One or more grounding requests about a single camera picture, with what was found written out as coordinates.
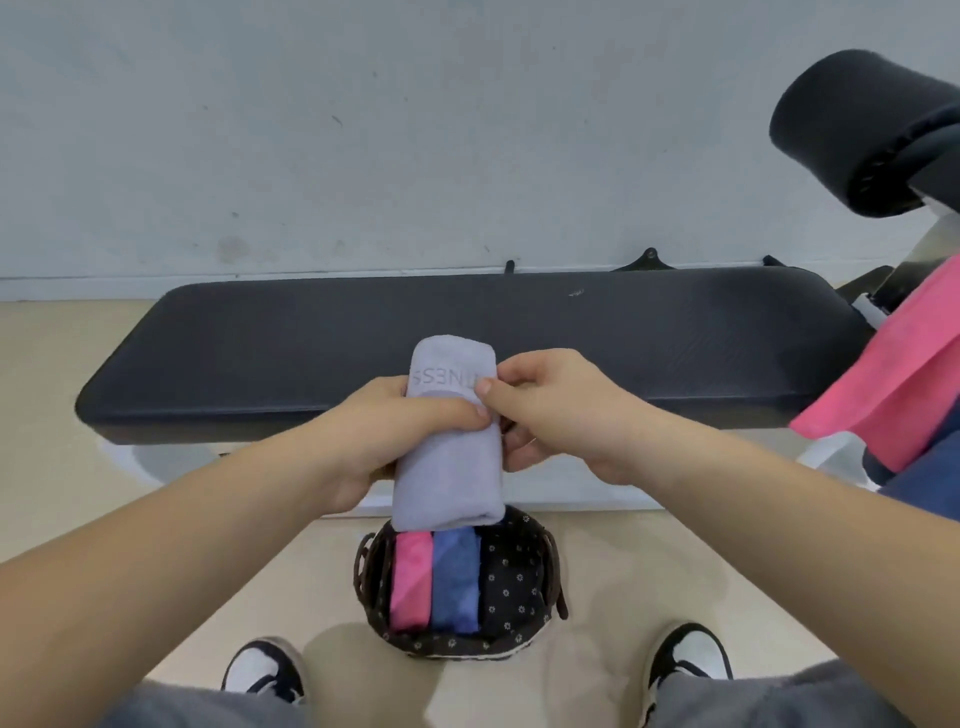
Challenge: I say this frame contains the black foam roller pad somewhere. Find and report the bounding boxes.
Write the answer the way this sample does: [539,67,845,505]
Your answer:
[769,49,960,219]

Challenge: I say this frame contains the person's left forearm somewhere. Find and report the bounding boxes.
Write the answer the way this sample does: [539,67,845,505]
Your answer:
[0,431,346,728]

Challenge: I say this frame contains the lavender towel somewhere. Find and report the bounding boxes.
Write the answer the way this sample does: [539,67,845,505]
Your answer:
[392,334,507,532]

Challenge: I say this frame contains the black padded bench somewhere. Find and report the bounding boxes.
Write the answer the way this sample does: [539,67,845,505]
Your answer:
[75,266,875,447]

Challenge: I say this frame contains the dark wicker basket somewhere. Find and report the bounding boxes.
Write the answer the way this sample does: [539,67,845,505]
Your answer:
[354,505,570,661]

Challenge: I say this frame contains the person's grey trousers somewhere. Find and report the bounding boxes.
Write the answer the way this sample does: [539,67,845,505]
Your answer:
[97,658,912,728]

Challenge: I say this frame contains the person's left hand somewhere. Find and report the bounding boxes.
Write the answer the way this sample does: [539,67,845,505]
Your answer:
[300,375,493,517]

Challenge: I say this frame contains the person's left shoe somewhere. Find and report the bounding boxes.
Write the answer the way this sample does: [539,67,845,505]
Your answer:
[220,637,309,706]

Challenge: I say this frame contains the white bench frame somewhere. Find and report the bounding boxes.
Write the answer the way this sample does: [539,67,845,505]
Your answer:
[97,431,879,519]

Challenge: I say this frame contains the person's right hand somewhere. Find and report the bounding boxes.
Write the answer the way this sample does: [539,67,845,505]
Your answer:
[475,348,661,487]

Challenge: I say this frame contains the person's right shoe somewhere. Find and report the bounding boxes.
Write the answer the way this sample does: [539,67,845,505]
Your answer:
[641,622,735,728]

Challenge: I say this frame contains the rolled blue towel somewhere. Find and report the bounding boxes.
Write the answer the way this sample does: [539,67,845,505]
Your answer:
[429,528,483,636]

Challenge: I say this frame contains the rolled pink towel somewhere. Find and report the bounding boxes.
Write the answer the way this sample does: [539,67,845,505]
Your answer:
[388,531,435,633]

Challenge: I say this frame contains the person's right forearm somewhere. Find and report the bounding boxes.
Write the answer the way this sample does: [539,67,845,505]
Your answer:
[637,412,960,728]

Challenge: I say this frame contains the person's shoe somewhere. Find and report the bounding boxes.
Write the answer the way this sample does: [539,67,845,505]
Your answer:
[641,622,735,728]
[220,637,309,706]

